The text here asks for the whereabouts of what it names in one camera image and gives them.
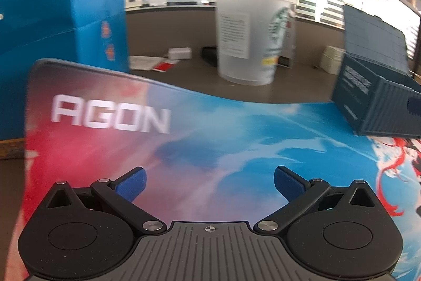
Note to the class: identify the frosted Starbucks plastic cup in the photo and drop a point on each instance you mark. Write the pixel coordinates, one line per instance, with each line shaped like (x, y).
(250, 36)

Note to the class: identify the small white charger box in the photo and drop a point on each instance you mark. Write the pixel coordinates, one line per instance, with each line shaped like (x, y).
(184, 53)

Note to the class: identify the blue AGON mouse mat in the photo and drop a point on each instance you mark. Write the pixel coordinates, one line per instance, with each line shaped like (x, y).
(210, 166)

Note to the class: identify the white red paper leaflet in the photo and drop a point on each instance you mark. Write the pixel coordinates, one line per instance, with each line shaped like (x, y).
(151, 63)

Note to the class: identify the blue paper gift bag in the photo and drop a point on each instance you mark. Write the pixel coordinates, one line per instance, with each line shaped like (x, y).
(90, 32)

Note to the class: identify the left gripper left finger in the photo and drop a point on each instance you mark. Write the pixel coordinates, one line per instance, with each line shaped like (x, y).
(118, 196)

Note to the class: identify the blue container storage box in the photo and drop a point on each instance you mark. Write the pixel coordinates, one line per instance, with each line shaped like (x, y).
(374, 90)

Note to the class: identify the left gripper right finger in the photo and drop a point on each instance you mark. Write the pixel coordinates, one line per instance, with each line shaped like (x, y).
(302, 195)

